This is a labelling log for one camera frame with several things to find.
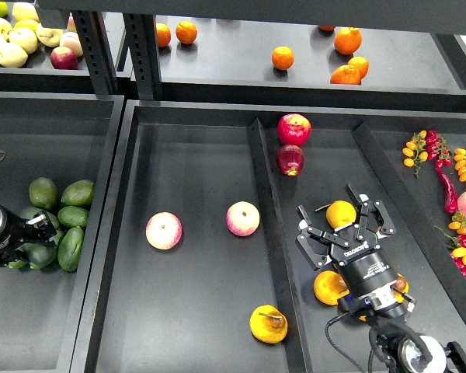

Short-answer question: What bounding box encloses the red apple on shelf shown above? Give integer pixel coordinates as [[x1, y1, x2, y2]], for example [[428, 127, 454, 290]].
[[50, 46, 78, 70]]

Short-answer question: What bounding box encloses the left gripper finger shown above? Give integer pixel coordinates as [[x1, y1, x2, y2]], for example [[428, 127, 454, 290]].
[[21, 211, 57, 245], [0, 248, 27, 267]]

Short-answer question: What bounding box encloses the pale yellow pear front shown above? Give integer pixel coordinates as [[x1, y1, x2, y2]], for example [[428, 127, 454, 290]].
[[0, 43, 28, 68]]

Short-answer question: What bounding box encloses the orange on shelf right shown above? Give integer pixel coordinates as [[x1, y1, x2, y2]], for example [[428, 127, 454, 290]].
[[348, 56, 370, 79]]

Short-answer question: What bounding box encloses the large orange on shelf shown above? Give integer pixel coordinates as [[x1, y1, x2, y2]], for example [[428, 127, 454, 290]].
[[334, 27, 363, 55]]

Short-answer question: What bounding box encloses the yellow pear brown tip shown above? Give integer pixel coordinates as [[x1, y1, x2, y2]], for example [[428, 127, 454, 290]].
[[394, 274, 409, 303]]

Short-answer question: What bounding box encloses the orange on shelf centre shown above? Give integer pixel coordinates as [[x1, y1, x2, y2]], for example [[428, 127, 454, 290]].
[[271, 46, 294, 71]]

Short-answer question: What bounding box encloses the black tray divider right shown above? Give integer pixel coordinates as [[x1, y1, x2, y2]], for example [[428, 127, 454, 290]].
[[353, 122, 466, 313]]

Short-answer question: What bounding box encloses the pale peach on shelf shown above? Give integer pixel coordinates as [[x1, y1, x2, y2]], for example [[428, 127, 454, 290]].
[[59, 32, 83, 58]]

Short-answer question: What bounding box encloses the green avocado under gripper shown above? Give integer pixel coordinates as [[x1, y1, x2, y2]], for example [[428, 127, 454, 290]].
[[57, 206, 89, 229]]

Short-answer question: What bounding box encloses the bright red apple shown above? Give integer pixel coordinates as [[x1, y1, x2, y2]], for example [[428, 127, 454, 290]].
[[277, 113, 312, 147]]

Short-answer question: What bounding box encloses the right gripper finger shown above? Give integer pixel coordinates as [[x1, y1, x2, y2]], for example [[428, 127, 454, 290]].
[[296, 205, 350, 270], [345, 183, 395, 242]]

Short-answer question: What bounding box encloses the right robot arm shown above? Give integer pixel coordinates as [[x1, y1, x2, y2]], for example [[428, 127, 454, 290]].
[[297, 185, 466, 372]]

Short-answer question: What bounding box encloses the dark green avocado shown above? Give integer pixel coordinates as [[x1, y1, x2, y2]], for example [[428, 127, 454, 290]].
[[18, 243, 57, 270]]

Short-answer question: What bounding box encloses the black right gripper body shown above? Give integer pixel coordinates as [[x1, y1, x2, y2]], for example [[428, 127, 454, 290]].
[[330, 227, 398, 303]]

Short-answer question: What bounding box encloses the green avocado top left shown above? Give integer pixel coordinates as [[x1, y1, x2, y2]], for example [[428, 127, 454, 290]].
[[29, 177, 58, 211]]

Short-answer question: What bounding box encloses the yellow pear left of pile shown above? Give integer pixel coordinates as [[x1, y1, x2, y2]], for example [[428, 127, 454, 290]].
[[313, 270, 350, 306]]

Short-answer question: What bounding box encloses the light green avocado bottom left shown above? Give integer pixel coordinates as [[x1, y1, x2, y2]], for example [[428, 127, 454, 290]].
[[57, 227, 85, 272]]

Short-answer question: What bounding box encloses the yellow pear with stem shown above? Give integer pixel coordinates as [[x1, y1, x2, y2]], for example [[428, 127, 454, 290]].
[[249, 305, 288, 344]]

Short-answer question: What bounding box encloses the red chili pepper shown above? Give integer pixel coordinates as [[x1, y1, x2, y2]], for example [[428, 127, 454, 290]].
[[435, 159, 457, 214]]

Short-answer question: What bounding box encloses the orange on shelf front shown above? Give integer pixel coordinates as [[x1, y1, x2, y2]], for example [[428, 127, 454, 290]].
[[330, 64, 361, 85]]

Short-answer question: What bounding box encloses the pink apple left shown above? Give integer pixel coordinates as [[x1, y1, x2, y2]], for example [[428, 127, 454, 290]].
[[145, 211, 183, 250]]

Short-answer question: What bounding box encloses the cherry tomato vine upper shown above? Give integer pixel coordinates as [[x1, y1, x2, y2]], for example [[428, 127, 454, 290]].
[[402, 130, 453, 178]]

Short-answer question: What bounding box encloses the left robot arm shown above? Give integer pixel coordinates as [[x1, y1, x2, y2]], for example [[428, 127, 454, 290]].
[[0, 205, 57, 268]]

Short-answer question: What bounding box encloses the black shelf post left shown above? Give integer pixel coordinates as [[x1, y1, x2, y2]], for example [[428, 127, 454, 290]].
[[71, 10, 118, 96]]

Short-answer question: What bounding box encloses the black tray divider left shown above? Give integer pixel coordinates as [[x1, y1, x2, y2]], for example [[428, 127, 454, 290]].
[[247, 118, 312, 372]]

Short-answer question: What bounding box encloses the pink apple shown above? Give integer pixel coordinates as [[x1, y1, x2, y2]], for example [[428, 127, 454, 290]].
[[145, 211, 183, 250], [226, 201, 260, 237]]

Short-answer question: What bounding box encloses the pink apple centre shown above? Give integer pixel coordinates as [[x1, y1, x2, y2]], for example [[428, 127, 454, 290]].
[[226, 201, 260, 237]]

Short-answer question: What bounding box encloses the green avocado top right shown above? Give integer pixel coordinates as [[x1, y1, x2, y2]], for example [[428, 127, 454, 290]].
[[61, 180, 96, 207]]

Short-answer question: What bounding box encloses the dark red apple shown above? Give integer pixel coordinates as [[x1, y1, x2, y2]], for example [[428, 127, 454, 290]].
[[276, 145, 304, 177]]

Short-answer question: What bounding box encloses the pale yellow pear middle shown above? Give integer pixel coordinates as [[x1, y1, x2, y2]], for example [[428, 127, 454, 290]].
[[9, 28, 38, 54]]

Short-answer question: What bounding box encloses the cherry tomato cluster lower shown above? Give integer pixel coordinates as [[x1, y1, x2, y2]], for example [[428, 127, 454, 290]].
[[435, 211, 466, 278]]

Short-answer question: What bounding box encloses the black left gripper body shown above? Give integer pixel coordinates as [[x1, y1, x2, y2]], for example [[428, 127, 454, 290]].
[[0, 209, 23, 249]]

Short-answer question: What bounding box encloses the black tray divider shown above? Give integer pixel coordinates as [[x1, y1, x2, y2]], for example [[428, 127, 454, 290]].
[[353, 122, 466, 313], [247, 118, 312, 372]]

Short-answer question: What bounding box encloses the green avocado bottom middle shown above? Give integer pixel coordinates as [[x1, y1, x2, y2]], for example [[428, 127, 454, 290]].
[[51, 229, 65, 246]]

